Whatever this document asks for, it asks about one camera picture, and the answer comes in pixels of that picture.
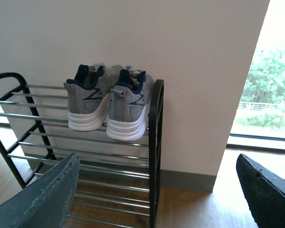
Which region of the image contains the right gripper camera black right finger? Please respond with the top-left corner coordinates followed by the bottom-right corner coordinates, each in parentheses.
top-left (236, 154), bottom-right (285, 228)

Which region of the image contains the right gripper camera black left finger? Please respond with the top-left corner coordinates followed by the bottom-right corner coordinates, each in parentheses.
top-left (0, 152), bottom-right (80, 228)

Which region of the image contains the grey sneaker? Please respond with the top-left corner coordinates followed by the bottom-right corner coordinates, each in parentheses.
top-left (64, 63), bottom-right (123, 132)
top-left (106, 66), bottom-right (155, 141)

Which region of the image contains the black metal shoe rack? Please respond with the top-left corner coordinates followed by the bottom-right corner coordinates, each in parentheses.
top-left (0, 73), bottom-right (164, 228)

